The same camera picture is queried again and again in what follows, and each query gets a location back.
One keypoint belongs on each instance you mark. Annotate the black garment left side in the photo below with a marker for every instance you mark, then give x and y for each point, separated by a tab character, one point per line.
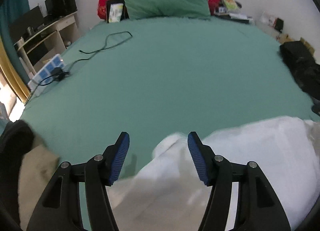
16	140

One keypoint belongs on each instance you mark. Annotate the black computer tower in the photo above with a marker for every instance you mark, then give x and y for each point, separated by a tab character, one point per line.
60	8

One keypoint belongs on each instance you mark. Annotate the white bedside cabinet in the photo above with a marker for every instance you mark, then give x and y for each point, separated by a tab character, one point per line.
271	25

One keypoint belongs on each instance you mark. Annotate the beige computer desk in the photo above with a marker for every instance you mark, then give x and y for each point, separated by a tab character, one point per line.
36	50

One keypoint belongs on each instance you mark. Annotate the black computer monitor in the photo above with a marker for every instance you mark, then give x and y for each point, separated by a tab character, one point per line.
33	18

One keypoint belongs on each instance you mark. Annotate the green bed sheet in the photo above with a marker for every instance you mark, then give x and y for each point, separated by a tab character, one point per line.
158	76

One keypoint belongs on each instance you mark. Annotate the teal yellow curtain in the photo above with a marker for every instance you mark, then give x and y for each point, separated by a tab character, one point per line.
11	67

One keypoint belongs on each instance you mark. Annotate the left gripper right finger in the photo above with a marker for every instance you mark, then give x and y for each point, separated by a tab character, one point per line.
258	207

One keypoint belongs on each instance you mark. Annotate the white garment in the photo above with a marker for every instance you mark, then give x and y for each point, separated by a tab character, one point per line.
167	194

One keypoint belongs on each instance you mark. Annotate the white blue power strip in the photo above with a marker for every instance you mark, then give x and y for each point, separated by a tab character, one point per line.
44	76

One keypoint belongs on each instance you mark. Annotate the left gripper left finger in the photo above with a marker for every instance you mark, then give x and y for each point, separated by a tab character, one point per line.
59	205

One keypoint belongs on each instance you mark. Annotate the tan khaki garment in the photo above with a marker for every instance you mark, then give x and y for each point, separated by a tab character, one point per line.
38	166

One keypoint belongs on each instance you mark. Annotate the black power adapter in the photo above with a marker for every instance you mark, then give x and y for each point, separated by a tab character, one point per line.
59	74

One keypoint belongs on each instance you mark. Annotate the tissue pack in black frame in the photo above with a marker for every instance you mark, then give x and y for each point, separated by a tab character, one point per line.
116	11

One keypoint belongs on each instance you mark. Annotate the black clothes pile right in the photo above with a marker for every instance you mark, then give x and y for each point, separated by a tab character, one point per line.
303	68

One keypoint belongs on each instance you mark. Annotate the snack bag and books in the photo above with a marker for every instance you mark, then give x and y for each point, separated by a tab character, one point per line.
231	10

